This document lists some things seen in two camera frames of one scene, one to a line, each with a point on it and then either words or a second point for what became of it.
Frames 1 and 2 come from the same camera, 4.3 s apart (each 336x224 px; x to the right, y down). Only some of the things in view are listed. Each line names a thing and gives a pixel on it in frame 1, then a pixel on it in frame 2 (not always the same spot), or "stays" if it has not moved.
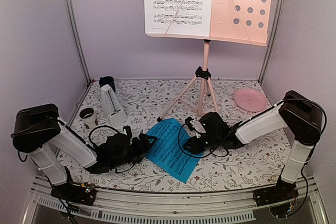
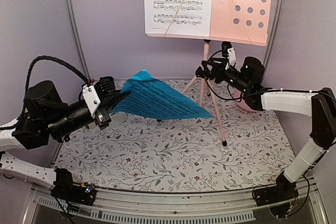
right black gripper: x=191 y=143 to x=219 y=68
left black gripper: x=143 y=150 to x=109 y=105
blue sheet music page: x=168 y=152 to x=151 y=98
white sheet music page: x=178 y=3 stays
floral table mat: x=178 y=134 stays
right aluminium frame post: x=275 y=29 stays
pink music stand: x=240 y=13 stays
